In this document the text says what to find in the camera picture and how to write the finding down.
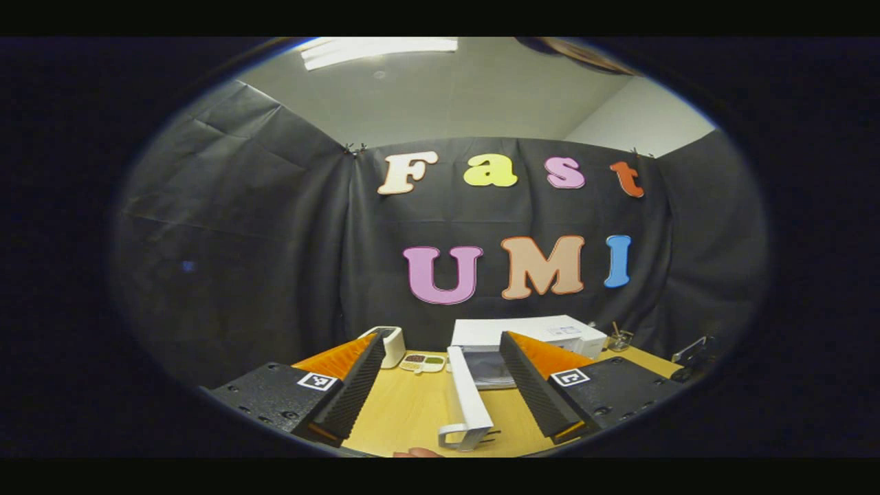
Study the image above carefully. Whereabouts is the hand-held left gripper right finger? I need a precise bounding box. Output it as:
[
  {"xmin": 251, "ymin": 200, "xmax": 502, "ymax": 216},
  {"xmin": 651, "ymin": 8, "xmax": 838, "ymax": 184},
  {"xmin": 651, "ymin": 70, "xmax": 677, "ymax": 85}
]
[{"xmin": 500, "ymin": 331, "xmax": 688, "ymax": 444}]

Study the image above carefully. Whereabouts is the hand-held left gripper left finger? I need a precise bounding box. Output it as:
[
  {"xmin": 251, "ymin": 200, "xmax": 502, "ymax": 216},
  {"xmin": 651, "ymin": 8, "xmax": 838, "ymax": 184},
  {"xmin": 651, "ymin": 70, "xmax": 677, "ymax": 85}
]
[{"xmin": 205, "ymin": 330, "xmax": 388, "ymax": 448}]

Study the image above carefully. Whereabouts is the white microwave oven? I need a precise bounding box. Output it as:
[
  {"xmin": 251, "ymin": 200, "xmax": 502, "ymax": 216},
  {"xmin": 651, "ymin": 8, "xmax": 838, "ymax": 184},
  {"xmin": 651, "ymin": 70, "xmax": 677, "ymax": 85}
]
[{"xmin": 438, "ymin": 315, "xmax": 609, "ymax": 452}]

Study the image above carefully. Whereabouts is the small white toaster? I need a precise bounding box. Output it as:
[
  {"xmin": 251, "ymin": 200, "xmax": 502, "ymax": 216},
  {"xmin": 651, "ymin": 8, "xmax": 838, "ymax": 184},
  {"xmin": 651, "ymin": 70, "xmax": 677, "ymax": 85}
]
[{"xmin": 359, "ymin": 326, "xmax": 406, "ymax": 369}]

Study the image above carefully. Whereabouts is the white compartment tray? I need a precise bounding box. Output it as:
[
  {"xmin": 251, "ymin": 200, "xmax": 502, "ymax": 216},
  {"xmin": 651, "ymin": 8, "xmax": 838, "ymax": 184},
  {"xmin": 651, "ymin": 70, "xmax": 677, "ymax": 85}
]
[{"xmin": 399, "ymin": 353, "xmax": 448, "ymax": 374}]

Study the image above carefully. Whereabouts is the black backdrop cloth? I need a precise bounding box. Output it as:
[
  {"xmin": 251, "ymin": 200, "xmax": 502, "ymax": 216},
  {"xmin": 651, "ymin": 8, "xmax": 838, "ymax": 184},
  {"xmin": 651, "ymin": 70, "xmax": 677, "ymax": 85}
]
[{"xmin": 113, "ymin": 79, "xmax": 769, "ymax": 389}]

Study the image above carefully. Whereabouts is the brown blurred object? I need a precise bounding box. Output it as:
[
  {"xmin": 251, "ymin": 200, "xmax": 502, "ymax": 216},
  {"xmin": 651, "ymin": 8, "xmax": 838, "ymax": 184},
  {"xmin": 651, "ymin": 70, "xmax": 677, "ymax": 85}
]
[{"xmin": 516, "ymin": 37, "xmax": 644, "ymax": 76}]

